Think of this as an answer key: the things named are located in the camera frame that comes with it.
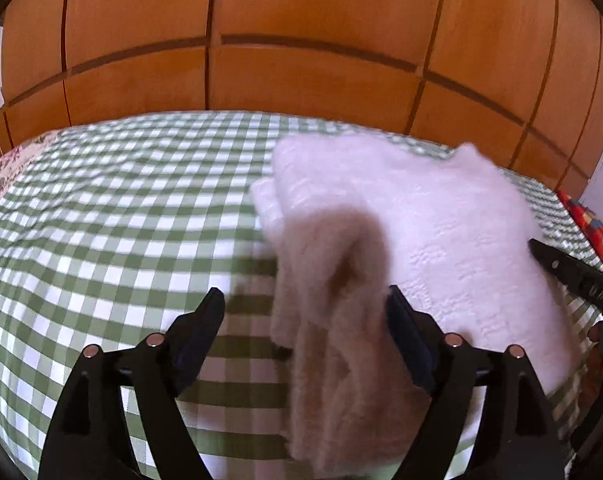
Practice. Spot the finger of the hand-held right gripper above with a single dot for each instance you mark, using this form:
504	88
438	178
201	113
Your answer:
581	280

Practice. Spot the floral bed sheet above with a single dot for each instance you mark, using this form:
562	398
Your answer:
11	167

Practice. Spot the red patterned cloth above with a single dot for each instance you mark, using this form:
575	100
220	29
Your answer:
599	235

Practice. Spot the green checkered bedspread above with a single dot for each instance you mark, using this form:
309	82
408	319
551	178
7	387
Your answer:
106	210

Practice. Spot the wooden wardrobe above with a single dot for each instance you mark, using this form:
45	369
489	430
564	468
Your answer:
301	35

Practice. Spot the person's right hand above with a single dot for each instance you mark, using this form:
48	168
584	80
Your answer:
594	370

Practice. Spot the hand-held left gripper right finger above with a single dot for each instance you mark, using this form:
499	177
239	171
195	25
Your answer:
406	347

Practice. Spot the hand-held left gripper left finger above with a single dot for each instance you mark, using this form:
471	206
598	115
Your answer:
201	342

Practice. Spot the white fluffy towel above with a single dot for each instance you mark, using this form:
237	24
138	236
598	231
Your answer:
431	220

